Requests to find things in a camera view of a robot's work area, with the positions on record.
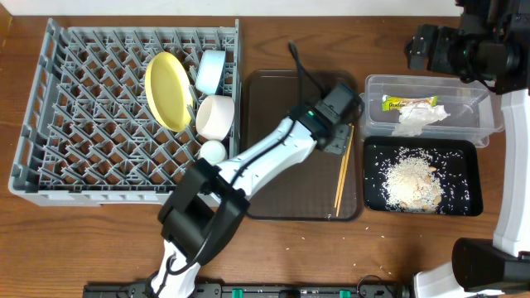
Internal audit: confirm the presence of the wooden chopstick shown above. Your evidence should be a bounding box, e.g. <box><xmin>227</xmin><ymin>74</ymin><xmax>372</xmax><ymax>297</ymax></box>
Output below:
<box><xmin>334</xmin><ymin>153</ymin><xmax>348</xmax><ymax>208</ymax></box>
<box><xmin>335</xmin><ymin>125</ymin><xmax>354</xmax><ymax>217</ymax></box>

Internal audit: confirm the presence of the yellow green snack wrapper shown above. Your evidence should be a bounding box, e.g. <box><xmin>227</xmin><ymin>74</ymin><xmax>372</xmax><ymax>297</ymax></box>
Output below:
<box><xmin>381</xmin><ymin>95</ymin><xmax>438</xmax><ymax>112</ymax></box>

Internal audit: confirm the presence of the white napkin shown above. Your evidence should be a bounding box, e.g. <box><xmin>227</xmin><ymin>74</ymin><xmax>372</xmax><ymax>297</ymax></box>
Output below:
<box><xmin>392</xmin><ymin>103</ymin><xmax>450</xmax><ymax>137</ymax></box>

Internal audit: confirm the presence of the white paper cup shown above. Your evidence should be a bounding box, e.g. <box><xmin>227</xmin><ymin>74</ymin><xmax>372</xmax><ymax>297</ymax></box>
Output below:
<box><xmin>199</xmin><ymin>140</ymin><xmax>228</xmax><ymax>166</ymax></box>

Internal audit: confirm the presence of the light blue bowl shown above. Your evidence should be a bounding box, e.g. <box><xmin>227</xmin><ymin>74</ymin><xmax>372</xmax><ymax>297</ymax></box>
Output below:
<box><xmin>195</xmin><ymin>50</ymin><xmax>226</xmax><ymax>95</ymax></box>

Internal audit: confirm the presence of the yellow round plate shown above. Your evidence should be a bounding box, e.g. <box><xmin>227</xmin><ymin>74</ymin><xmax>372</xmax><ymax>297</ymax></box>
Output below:
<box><xmin>145</xmin><ymin>52</ymin><xmax>193</xmax><ymax>132</ymax></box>

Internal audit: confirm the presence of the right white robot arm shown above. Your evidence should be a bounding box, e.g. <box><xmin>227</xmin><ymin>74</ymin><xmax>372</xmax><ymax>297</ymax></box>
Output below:
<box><xmin>403</xmin><ymin>0</ymin><xmax>529</xmax><ymax>297</ymax></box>

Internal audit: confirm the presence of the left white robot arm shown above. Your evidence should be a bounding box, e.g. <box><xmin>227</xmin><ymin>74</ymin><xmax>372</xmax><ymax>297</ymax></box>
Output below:
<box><xmin>146</xmin><ymin>103</ymin><xmax>354</xmax><ymax>297</ymax></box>

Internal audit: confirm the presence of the clear plastic waste bin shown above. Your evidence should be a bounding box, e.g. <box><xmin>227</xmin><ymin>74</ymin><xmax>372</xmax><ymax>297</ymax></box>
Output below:
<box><xmin>359</xmin><ymin>74</ymin><xmax>504</xmax><ymax>147</ymax></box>

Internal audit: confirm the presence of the brown serving tray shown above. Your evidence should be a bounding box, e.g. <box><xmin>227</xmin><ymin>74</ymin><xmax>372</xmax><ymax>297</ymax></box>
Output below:
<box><xmin>241</xmin><ymin>70</ymin><xmax>364</xmax><ymax>222</ymax></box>

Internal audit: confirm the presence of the spilled rice pile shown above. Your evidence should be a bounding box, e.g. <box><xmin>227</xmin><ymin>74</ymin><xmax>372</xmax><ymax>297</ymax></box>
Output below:
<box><xmin>364</xmin><ymin>146</ymin><xmax>472</xmax><ymax>215</ymax></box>

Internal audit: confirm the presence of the black plastic tray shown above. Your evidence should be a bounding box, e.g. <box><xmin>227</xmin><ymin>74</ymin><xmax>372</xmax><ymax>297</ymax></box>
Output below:
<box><xmin>364</xmin><ymin>137</ymin><xmax>484</xmax><ymax>216</ymax></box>

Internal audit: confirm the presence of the grey plastic dish rack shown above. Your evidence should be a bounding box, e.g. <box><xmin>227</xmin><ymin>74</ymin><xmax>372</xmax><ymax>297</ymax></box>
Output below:
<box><xmin>7</xmin><ymin>21</ymin><xmax>243</xmax><ymax>206</ymax></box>

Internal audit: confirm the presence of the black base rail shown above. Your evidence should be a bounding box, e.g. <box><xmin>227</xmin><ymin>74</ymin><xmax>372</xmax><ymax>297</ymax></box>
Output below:
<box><xmin>82</xmin><ymin>282</ymin><xmax>415</xmax><ymax>298</ymax></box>

